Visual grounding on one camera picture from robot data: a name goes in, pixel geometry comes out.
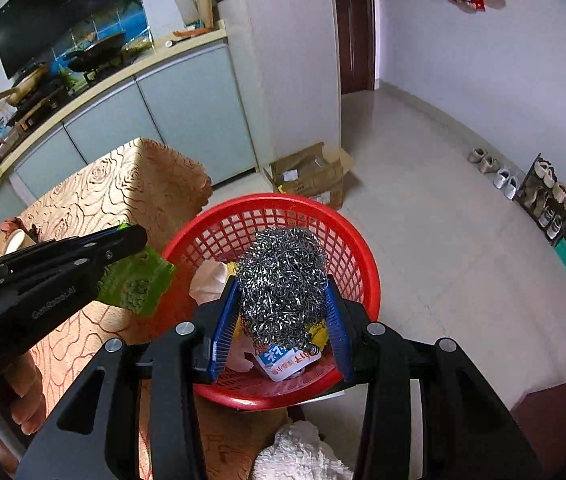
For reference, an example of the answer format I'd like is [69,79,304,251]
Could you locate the green pea snack packet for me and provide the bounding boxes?
[96,247,176,317]

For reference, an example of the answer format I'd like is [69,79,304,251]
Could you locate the blue white snack packet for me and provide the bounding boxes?
[255,345,321,383]

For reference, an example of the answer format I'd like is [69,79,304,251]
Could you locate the black shoe rack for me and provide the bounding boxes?
[522,154,566,242]

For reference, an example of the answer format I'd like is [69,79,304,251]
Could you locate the blue backsplash picture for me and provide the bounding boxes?
[53,0,155,72]

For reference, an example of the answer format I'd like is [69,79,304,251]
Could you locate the red plastic basket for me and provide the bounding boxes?
[162,192,381,411]

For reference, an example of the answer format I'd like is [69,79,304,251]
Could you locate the dark wooden door frame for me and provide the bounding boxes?
[328,0,379,96]

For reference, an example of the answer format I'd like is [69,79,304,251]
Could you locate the cardboard box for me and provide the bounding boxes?
[263,142,356,209]

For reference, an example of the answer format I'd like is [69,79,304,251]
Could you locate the black range hood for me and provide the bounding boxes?
[0,0,131,81]

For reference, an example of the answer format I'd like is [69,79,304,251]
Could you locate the gas stove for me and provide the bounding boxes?
[6,62,136,128]

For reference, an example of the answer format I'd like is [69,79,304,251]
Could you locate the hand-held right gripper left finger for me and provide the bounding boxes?
[16,275,241,480]

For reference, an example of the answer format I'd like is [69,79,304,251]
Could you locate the white fluffy towel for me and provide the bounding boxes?
[253,420,354,480]

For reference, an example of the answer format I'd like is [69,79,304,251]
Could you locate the brown paper cup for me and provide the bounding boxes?
[4,230,39,257]

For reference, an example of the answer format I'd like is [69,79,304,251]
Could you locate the brown crumpled pouch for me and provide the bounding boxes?
[0,215,40,241]

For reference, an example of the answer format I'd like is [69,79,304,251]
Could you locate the steel wool scourer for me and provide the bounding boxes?
[237,227,330,351]

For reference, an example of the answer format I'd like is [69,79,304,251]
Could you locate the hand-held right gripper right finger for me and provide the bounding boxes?
[324,275,546,480]

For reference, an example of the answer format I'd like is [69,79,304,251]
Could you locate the kitchen counter cabinets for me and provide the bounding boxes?
[0,27,259,231]

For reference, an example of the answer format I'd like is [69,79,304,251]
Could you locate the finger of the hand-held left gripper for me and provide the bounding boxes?
[0,105,149,286]
[38,259,115,297]

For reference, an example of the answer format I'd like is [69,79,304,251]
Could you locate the black wok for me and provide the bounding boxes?
[66,31,128,72]

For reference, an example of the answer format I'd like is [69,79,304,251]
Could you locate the golden frying pan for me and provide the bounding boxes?
[0,64,49,107]

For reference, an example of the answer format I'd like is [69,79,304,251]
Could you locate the person's left hand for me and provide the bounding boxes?
[0,352,51,436]

